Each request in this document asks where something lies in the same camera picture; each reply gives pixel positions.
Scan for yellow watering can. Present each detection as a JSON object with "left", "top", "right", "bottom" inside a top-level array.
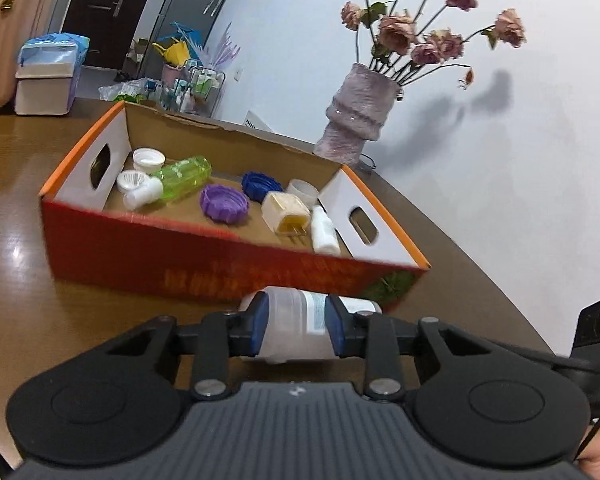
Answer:
[{"left": 152, "top": 40, "right": 191, "bottom": 67}]

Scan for wire cart with bottles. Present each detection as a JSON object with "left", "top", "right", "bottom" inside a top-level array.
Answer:
[{"left": 172, "top": 60, "right": 227, "bottom": 116}]

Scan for pink ribbed suitcase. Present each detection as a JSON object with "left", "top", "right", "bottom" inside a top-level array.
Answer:
[{"left": 0, "top": 0, "right": 56, "bottom": 111}]

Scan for white plastic cap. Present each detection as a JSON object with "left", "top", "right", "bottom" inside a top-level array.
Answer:
[{"left": 132, "top": 147, "right": 167, "bottom": 173}]

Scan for lavender wall decoration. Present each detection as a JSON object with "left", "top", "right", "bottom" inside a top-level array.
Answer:
[{"left": 202, "top": 22, "right": 241, "bottom": 71}]

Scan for purple ribbed lid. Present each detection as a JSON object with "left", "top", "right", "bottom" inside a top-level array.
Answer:
[{"left": 199, "top": 184, "right": 251, "bottom": 223}]

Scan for orange cardboard box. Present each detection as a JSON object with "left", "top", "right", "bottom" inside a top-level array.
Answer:
[{"left": 39, "top": 101, "right": 431, "bottom": 313}]

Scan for dried pink roses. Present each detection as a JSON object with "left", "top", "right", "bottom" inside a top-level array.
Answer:
[{"left": 325, "top": 0, "right": 528, "bottom": 91}]

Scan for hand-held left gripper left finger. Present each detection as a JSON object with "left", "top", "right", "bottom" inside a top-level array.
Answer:
[{"left": 104, "top": 292, "right": 270, "bottom": 402}]

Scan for green spray bottle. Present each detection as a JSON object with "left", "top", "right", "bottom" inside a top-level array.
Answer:
[{"left": 124, "top": 156, "right": 213, "bottom": 211}]

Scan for small white round jar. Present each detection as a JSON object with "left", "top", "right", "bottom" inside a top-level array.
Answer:
[{"left": 116, "top": 170, "right": 151, "bottom": 193}]

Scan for grey textured vase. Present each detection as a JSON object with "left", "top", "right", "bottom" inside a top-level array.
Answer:
[{"left": 312, "top": 62, "right": 400, "bottom": 166}]

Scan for dark entrance door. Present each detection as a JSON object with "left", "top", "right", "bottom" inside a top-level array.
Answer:
[{"left": 60, "top": 0, "right": 168, "bottom": 70}]

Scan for translucent plastic container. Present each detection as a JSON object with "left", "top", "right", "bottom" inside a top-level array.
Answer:
[{"left": 237, "top": 286, "right": 383, "bottom": 365}]

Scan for white spray bottle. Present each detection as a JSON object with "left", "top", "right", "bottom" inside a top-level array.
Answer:
[{"left": 310, "top": 205, "right": 342, "bottom": 255}]

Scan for pink flower pot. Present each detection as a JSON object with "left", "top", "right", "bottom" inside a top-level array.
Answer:
[{"left": 161, "top": 62, "right": 187, "bottom": 88}]

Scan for blue ribbed lid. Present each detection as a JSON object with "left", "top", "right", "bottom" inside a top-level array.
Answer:
[{"left": 241, "top": 171, "right": 285, "bottom": 202}]

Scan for white box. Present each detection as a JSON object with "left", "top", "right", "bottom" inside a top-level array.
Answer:
[{"left": 14, "top": 62, "right": 82, "bottom": 117}]

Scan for cream plug adapter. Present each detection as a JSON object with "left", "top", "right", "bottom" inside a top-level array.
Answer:
[{"left": 261, "top": 191, "right": 313, "bottom": 238}]

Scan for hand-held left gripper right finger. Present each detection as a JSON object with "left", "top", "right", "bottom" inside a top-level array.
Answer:
[{"left": 325, "top": 294, "right": 488, "bottom": 402}]

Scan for crumpled plastic bag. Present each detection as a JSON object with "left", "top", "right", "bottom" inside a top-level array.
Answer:
[{"left": 98, "top": 77, "right": 163, "bottom": 103}]

